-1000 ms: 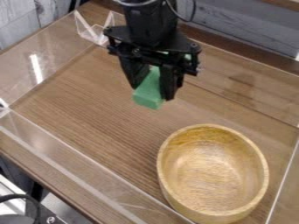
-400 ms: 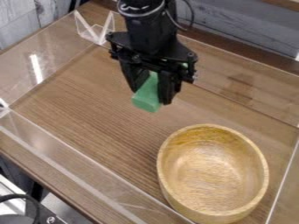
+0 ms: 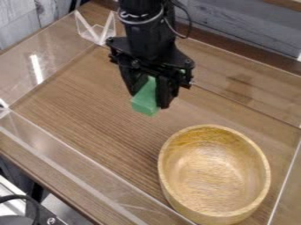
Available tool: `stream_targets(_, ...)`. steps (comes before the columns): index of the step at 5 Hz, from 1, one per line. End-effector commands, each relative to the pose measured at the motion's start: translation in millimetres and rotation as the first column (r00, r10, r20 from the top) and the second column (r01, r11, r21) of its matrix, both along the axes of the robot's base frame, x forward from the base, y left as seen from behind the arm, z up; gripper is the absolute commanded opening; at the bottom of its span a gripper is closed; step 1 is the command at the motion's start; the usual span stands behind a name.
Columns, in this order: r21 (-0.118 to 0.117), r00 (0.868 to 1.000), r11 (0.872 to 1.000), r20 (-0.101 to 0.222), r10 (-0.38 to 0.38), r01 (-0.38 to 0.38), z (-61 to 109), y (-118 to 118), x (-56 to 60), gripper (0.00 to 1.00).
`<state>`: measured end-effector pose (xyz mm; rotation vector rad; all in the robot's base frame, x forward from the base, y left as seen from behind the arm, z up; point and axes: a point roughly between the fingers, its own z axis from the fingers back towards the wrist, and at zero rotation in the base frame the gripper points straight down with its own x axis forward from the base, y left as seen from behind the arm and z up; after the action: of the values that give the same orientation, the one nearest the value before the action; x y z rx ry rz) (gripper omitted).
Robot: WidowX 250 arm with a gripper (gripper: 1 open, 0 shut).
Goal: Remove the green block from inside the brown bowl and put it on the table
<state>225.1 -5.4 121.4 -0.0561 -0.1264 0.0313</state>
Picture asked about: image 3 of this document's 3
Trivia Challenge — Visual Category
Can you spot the green rectangular block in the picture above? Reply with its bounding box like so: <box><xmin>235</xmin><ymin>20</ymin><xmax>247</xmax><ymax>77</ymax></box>
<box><xmin>130</xmin><ymin>69</ymin><xmax>188</xmax><ymax>118</ymax></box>

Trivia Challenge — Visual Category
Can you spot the black cable bottom left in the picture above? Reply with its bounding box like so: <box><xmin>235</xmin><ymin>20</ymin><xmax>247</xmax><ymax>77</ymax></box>
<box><xmin>0</xmin><ymin>194</ymin><xmax>43</xmax><ymax>225</ymax></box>

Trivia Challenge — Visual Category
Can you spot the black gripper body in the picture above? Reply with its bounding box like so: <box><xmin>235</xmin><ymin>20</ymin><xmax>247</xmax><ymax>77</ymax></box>
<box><xmin>106</xmin><ymin>13</ymin><xmax>196</xmax><ymax>89</ymax></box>

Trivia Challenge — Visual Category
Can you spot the brown wooden bowl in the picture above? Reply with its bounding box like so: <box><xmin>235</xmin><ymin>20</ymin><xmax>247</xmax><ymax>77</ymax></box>
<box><xmin>158</xmin><ymin>125</ymin><xmax>272</xmax><ymax>225</ymax></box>

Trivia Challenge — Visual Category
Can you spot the clear acrylic corner bracket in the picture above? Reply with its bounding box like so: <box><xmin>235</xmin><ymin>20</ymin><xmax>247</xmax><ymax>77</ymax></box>
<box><xmin>74</xmin><ymin>11</ymin><xmax>117</xmax><ymax>46</ymax></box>

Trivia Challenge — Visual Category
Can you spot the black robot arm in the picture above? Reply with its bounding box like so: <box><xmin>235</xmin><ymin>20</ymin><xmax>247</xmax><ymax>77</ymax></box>
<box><xmin>106</xmin><ymin>0</ymin><xmax>196</xmax><ymax>109</ymax></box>

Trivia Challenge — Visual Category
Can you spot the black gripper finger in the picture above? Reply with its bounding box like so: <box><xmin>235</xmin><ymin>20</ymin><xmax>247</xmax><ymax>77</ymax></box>
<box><xmin>156</xmin><ymin>76</ymin><xmax>180</xmax><ymax>109</ymax></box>
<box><xmin>119</xmin><ymin>66</ymin><xmax>149</xmax><ymax>96</ymax></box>

